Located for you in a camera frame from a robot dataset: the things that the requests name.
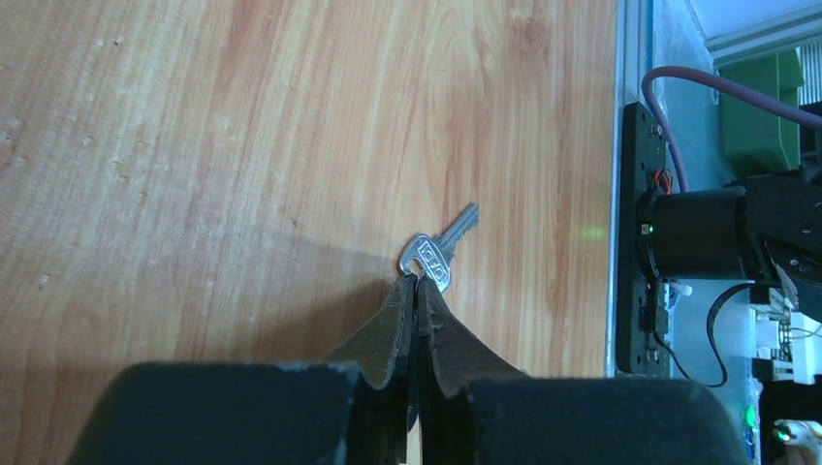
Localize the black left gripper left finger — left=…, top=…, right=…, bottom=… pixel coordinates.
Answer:
left=69, top=275, right=418, bottom=464

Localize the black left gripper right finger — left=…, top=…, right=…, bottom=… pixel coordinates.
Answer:
left=416, top=278, right=747, bottom=464

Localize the silver key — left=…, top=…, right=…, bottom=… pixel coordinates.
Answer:
left=397, top=202, right=480, bottom=294

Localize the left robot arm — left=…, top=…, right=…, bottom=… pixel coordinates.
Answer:
left=70, top=172, right=821, bottom=464

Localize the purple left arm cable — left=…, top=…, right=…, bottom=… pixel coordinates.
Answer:
left=642, top=65, right=822, bottom=194

